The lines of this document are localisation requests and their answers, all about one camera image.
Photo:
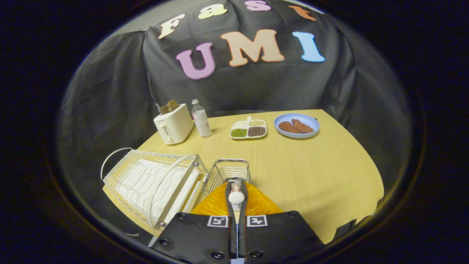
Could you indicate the clear plastic bottle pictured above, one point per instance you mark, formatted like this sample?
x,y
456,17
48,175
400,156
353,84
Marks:
x,y
202,123

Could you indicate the dark beans pile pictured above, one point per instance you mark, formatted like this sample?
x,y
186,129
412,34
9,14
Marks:
x,y
256,131

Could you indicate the white toaster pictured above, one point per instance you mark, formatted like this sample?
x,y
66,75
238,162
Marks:
x,y
175,126

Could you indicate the blue plate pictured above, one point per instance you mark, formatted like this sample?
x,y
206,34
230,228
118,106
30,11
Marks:
x,y
309,120

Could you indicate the green beans pile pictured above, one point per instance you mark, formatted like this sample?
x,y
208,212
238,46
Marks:
x,y
238,132

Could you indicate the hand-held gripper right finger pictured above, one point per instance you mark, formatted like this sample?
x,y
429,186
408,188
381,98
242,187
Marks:
x,y
244,207

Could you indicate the tan grains pile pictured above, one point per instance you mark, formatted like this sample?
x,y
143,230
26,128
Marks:
x,y
257,123

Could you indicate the brown meat piece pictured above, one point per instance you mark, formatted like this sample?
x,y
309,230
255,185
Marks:
x,y
302,126
287,127

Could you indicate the toast slice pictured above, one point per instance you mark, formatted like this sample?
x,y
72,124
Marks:
x,y
173,105
165,109

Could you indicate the black backdrop cloth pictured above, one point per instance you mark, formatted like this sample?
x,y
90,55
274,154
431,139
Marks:
x,y
256,88

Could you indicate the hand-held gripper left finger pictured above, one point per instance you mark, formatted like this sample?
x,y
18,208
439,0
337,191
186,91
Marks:
x,y
229,207

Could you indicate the white spoon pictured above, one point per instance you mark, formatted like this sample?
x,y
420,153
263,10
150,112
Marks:
x,y
236,197

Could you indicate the white divided tray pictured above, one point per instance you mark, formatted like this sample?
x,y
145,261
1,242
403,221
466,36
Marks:
x,y
248,127

